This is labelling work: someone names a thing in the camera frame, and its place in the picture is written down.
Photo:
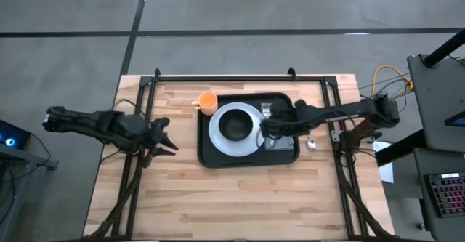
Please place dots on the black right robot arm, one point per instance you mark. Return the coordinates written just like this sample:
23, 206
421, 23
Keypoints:
345, 111

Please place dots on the grey metal stand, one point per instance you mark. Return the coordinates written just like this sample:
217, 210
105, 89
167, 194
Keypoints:
36, 158

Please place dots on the black bowl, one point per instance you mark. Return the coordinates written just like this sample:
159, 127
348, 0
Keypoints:
235, 125

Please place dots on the dark grey keyboard desk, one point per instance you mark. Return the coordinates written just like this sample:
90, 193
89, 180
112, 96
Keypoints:
439, 162

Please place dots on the black device with blue light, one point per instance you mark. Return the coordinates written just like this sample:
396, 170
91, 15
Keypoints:
11, 140

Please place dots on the grey desk top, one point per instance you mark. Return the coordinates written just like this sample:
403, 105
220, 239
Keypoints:
439, 93

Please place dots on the dark blue-edged screen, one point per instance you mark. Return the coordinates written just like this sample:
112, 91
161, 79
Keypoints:
457, 120

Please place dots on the black metal table frame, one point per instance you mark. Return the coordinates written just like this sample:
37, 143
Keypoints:
236, 78

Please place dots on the backlit rainbow keyboard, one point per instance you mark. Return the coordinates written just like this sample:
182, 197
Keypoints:
448, 194

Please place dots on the black pole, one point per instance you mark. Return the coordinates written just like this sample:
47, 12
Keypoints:
445, 47

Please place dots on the grey napkin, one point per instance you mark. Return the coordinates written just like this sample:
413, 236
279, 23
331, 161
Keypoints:
283, 144

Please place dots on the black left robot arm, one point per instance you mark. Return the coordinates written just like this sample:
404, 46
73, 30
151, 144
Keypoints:
91, 122

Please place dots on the white round plate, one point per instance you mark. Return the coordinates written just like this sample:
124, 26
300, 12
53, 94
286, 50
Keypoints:
218, 140

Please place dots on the orange cup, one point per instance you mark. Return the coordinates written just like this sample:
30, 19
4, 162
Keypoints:
208, 102

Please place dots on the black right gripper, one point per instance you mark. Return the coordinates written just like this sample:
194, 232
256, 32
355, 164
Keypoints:
287, 118

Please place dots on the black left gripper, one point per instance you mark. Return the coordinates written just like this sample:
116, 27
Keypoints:
154, 136

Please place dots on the black rectangular tray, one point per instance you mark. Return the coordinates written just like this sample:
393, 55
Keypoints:
218, 158

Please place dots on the white paper sheet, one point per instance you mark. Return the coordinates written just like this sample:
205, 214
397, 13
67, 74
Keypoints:
387, 171

